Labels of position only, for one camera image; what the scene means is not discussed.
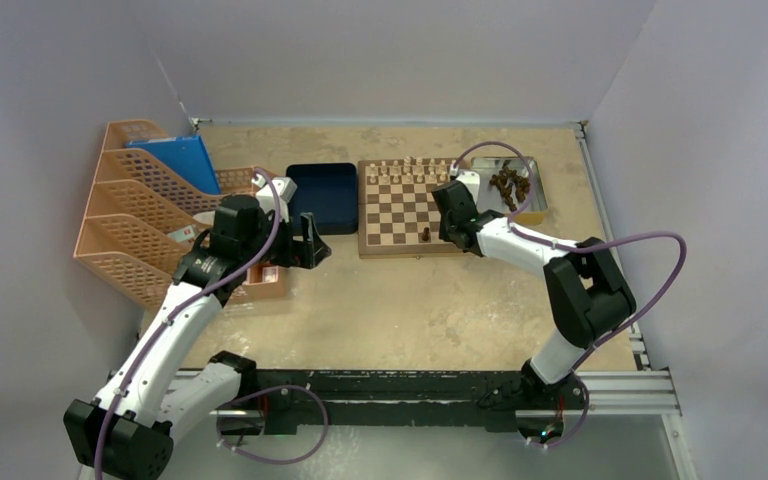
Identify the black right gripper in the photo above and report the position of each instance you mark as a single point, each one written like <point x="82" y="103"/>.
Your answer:
<point x="444" y="234"/>

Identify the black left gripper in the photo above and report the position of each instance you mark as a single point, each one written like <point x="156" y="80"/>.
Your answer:
<point x="304" y="253"/>

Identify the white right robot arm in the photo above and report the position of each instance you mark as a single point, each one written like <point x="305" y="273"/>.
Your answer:
<point x="588" y="295"/>

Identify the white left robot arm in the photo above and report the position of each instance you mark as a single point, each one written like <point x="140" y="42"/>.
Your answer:
<point x="129" y="429"/>

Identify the pile of dark chess pieces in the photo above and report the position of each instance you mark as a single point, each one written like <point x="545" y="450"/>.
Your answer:
<point x="512" y="186"/>

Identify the wooden chess board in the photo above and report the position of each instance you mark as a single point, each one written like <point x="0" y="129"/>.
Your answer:
<point x="392" y="218"/>

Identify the row of light chess pieces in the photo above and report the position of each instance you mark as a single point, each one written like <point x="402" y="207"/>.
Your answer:
<point x="407" y="170"/>

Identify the gold metal tin tray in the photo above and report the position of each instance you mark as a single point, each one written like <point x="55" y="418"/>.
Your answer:
<point x="533" y="210"/>

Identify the orange plastic basket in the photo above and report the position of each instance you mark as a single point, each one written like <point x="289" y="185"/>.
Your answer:
<point x="264" y="281"/>

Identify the dark blue tin box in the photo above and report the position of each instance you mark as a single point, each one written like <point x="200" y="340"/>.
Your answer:
<point x="330" y="192"/>

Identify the blue folder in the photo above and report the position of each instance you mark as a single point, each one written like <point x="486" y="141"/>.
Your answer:
<point x="185" y="155"/>

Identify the orange plastic file rack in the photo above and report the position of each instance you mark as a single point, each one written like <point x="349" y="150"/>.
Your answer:
<point x="135" y="202"/>

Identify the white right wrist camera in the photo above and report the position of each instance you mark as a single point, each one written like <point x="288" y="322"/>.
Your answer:
<point x="469" y="178"/>

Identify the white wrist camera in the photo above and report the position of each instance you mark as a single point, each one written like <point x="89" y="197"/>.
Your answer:
<point x="469" y="178"/>
<point x="274" y="196"/>

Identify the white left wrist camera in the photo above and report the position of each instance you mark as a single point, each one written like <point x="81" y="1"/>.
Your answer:
<point x="274" y="196"/>

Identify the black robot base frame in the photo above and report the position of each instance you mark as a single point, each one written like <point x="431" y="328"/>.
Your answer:
<point x="492" y="400"/>

